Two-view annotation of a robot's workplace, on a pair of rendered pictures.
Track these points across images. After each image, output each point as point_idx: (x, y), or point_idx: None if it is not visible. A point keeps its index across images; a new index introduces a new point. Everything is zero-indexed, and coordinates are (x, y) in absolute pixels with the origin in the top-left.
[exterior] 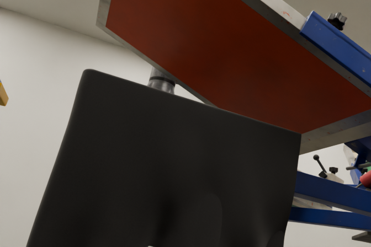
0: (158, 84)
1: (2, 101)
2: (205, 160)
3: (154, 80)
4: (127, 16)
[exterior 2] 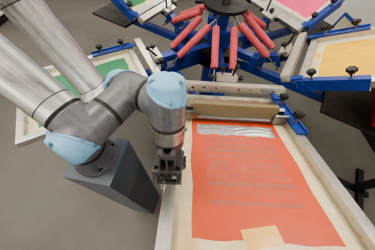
0: (105, 157)
1: None
2: None
3: (97, 160)
4: (227, 235)
